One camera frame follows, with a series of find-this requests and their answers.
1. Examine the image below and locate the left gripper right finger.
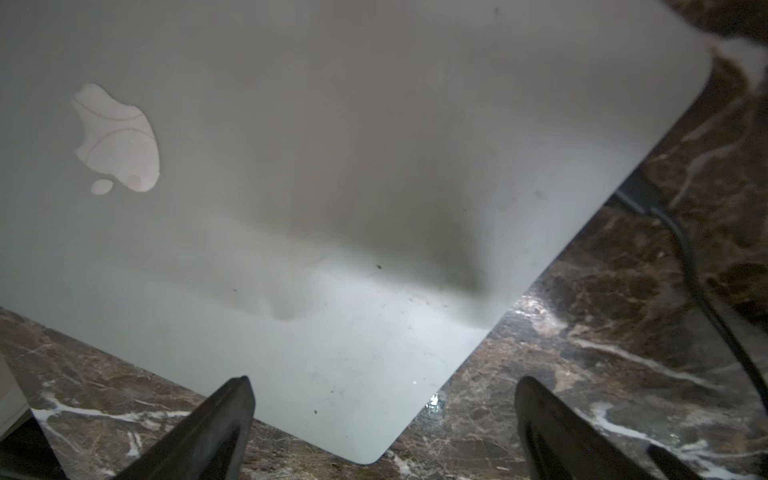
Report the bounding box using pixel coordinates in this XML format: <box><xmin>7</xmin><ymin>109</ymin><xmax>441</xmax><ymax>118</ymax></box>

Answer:
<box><xmin>514</xmin><ymin>376</ymin><xmax>654</xmax><ymax>480</ymax></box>

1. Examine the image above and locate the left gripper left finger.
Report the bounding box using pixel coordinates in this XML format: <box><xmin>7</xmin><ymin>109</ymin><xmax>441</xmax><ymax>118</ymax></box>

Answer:
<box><xmin>116</xmin><ymin>376</ymin><xmax>256</xmax><ymax>479</ymax></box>

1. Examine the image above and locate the black charger cable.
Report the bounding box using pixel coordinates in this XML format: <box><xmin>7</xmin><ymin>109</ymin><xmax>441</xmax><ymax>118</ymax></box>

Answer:
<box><xmin>613</xmin><ymin>170</ymin><xmax>768</xmax><ymax>415</ymax></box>

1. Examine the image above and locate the silver laptop front left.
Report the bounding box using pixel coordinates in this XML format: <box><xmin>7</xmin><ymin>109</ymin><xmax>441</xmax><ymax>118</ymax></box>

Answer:
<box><xmin>0</xmin><ymin>357</ymin><xmax>31</xmax><ymax>440</ymax></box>

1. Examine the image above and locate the silver laptop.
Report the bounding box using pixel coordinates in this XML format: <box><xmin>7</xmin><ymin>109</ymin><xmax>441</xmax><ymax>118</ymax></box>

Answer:
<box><xmin>0</xmin><ymin>357</ymin><xmax>31</xmax><ymax>440</ymax></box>
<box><xmin>1</xmin><ymin>1</ymin><xmax>712</xmax><ymax>464</ymax></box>

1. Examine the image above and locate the silver laptop back left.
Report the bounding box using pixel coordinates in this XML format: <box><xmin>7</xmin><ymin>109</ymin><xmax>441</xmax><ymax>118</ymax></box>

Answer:
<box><xmin>1</xmin><ymin>1</ymin><xmax>712</xmax><ymax>464</ymax></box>

